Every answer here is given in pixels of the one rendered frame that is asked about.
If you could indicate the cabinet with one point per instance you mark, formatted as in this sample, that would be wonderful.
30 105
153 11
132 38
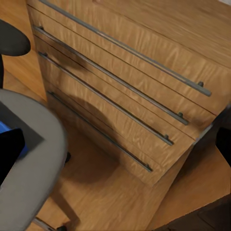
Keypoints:
141 78
199 198

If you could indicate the bookcase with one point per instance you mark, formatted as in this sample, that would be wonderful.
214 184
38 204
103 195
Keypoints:
26 67

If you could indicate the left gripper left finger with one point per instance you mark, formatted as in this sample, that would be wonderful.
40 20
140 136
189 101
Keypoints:
12 143

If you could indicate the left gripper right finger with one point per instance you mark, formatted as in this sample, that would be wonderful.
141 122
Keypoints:
223 143

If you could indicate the swivel chair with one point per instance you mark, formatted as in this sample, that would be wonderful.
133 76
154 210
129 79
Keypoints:
35 173

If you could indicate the folder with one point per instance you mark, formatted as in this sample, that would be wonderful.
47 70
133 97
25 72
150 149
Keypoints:
4 128

